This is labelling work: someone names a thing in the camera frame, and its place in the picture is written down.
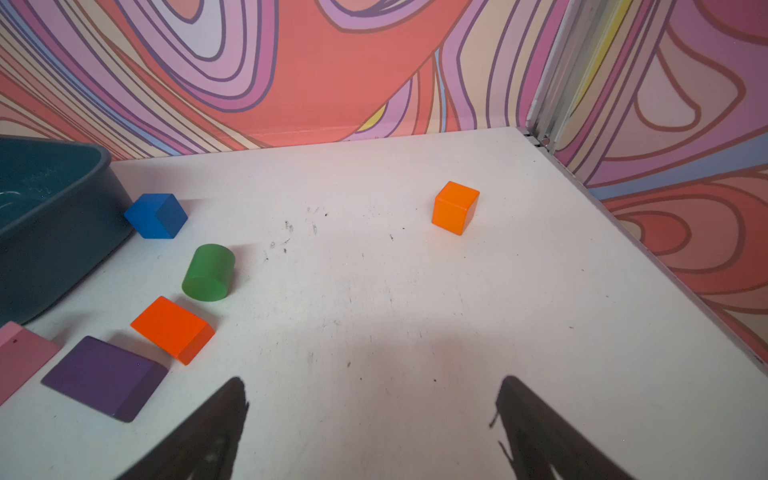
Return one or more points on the green wooden cylinder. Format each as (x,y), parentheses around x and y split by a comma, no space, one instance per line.
(209,275)

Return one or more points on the pink long wooden block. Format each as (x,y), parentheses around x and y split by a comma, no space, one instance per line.
(23,353)

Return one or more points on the purple wooden brick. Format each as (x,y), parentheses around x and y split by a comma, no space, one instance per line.
(106,378)

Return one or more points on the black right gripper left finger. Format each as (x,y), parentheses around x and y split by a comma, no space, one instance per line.
(205,445)

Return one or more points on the blue wooden cube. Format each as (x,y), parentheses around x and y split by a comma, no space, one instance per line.
(156,216)

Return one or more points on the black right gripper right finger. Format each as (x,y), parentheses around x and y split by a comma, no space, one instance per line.
(541,444)

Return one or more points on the teal plastic storage bin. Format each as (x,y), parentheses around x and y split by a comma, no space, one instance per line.
(62,214)

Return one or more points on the red-orange wooden block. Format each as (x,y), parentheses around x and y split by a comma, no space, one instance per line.
(173,329)

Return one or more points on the orange wooden cube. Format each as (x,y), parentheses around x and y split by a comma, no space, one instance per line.
(454,207)

